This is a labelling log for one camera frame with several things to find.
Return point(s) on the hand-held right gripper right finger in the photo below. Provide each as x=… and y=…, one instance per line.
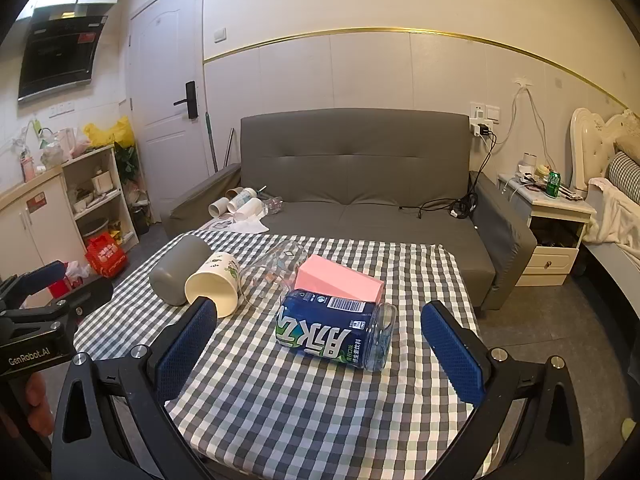
x=452, y=355

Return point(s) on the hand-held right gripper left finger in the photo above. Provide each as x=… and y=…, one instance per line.
x=185, y=355

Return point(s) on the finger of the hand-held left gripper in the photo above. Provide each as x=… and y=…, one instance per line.
x=87, y=292
x=45, y=274

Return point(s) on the white floral cup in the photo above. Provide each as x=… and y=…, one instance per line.
x=215, y=280

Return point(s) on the grey cup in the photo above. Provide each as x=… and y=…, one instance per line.
x=175, y=270

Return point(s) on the clear glass cup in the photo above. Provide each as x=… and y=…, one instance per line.
x=272, y=266

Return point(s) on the white paper cup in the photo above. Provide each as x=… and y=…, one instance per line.
x=219, y=207
x=242, y=193
x=245, y=209

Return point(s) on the person's left hand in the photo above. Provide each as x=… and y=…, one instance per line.
x=39, y=405

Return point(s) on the red bag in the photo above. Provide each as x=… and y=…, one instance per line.
x=106, y=255

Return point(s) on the kitchen counter cabinet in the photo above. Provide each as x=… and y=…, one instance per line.
x=40, y=225

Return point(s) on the white open shelf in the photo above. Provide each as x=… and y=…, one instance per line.
x=120, y=200

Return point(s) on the checkered tablecloth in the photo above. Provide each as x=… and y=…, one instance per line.
x=280, y=410

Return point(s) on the green plant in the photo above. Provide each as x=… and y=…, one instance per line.
x=127, y=165

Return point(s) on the blue label plastic bottle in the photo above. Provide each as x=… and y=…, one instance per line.
x=320, y=332

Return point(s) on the pink box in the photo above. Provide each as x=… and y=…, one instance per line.
x=335, y=277

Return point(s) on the white paper sheet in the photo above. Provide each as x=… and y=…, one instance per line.
x=245, y=225

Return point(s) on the yellow plastic bag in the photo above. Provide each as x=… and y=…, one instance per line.
x=112, y=132

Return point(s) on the clear plastic bottle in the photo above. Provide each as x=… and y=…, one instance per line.
x=272, y=206

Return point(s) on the white nightstand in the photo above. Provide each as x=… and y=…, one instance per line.
x=555, y=215

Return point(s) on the green can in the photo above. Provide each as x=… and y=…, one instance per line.
x=553, y=185

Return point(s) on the white blanket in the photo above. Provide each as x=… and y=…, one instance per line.
x=615, y=215

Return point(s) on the black range hood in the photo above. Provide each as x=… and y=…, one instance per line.
x=57, y=55

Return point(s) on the black door lock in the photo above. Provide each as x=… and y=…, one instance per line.
x=190, y=97

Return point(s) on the grey sofa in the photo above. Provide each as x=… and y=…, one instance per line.
x=350, y=160

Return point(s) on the white door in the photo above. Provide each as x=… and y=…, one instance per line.
x=160, y=60

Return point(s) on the checkered pillow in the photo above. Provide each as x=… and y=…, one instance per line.
x=625, y=172

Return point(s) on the cream bed headboard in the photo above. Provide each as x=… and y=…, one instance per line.
x=592, y=145

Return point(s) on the grey bed frame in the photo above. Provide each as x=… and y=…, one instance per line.
x=615, y=280

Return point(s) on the white wall outlet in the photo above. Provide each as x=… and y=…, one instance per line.
x=484, y=115

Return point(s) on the white light switch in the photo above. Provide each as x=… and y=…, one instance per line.
x=219, y=34

